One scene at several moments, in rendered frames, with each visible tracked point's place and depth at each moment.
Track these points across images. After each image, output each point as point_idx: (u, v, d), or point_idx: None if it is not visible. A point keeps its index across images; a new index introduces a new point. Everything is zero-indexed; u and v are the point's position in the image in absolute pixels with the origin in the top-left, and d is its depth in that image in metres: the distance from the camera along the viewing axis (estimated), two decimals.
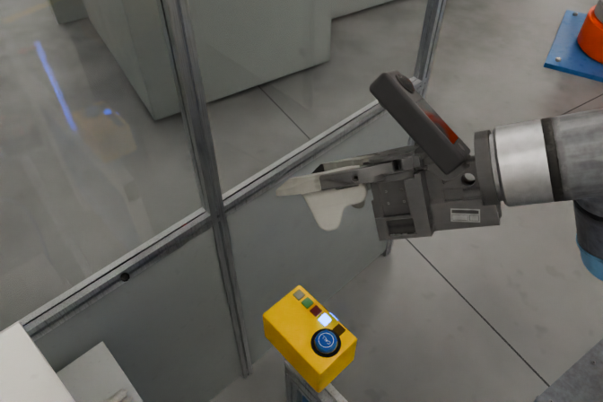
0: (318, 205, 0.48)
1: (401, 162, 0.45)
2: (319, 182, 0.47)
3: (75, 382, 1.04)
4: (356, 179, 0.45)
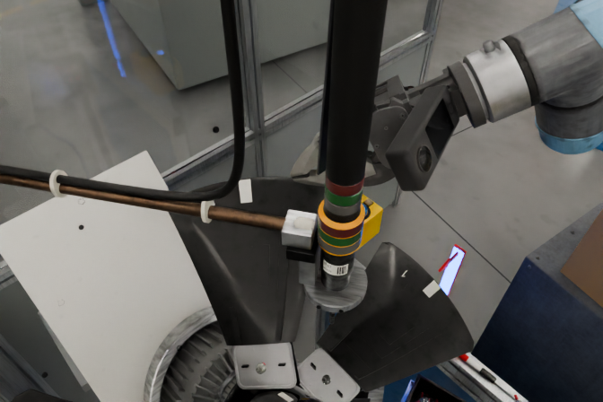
0: None
1: None
2: None
3: None
4: (374, 178, 0.54)
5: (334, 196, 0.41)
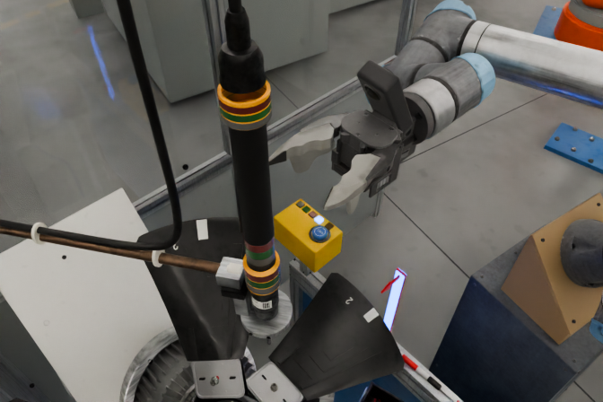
0: (353, 198, 0.55)
1: (399, 142, 0.57)
2: (366, 184, 0.53)
3: None
4: (386, 169, 0.55)
5: (250, 252, 0.53)
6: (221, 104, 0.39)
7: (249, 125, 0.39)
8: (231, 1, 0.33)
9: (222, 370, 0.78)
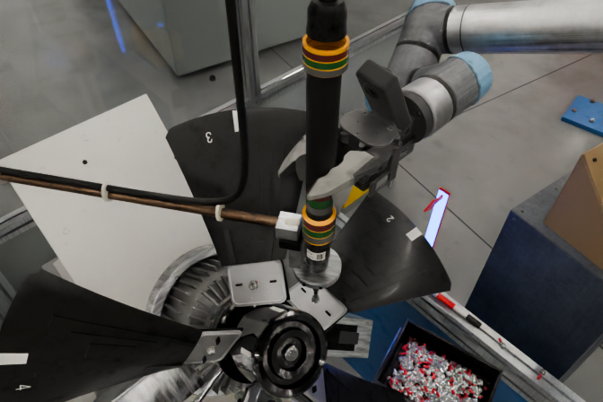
0: (341, 193, 0.55)
1: (398, 141, 0.57)
2: (353, 179, 0.53)
3: None
4: (378, 169, 0.55)
5: (312, 202, 0.57)
6: (307, 54, 0.43)
7: (330, 72, 0.44)
8: None
9: (260, 274, 0.71)
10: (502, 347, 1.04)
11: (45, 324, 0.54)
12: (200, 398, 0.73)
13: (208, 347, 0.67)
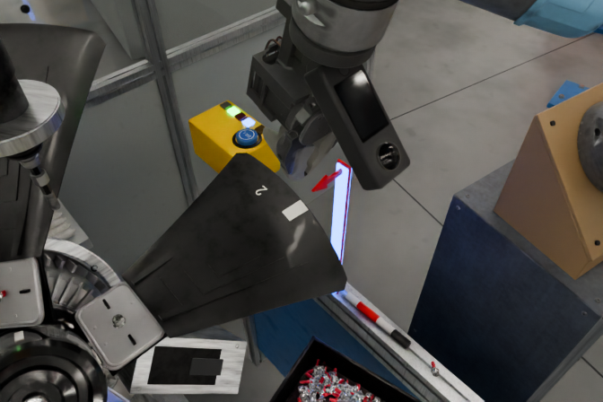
0: None
1: None
2: (327, 144, 0.52)
3: None
4: None
5: None
6: None
7: None
8: None
9: (10, 280, 0.46)
10: (434, 374, 0.79)
11: None
12: None
13: None
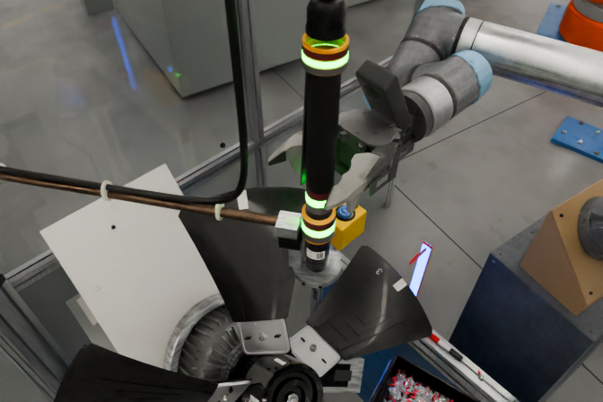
0: (353, 197, 0.55)
1: (398, 141, 0.57)
2: (366, 183, 0.53)
3: None
4: (385, 168, 0.55)
5: (312, 201, 0.57)
6: (306, 52, 0.43)
7: (330, 71, 0.44)
8: None
9: (321, 350, 0.89)
10: (481, 380, 1.16)
11: (274, 210, 0.82)
12: None
13: (265, 334, 0.84)
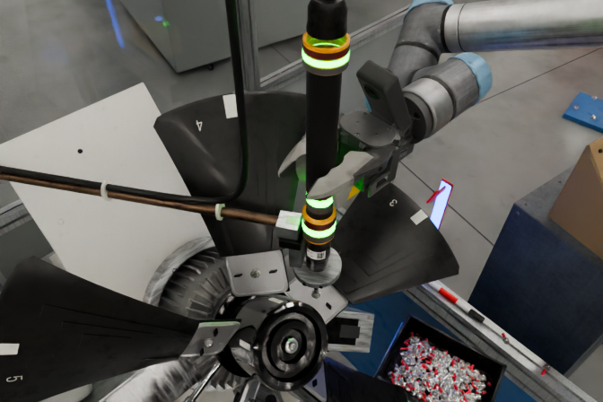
0: (341, 194, 0.55)
1: (398, 142, 0.58)
2: (353, 180, 0.53)
3: None
4: (377, 169, 0.55)
5: (312, 201, 0.57)
6: (307, 51, 0.43)
7: (331, 70, 0.44)
8: None
9: (326, 294, 0.75)
10: (506, 342, 1.02)
11: (268, 118, 0.68)
12: (197, 392, 0.71)
13: (257, 269, 0.70)
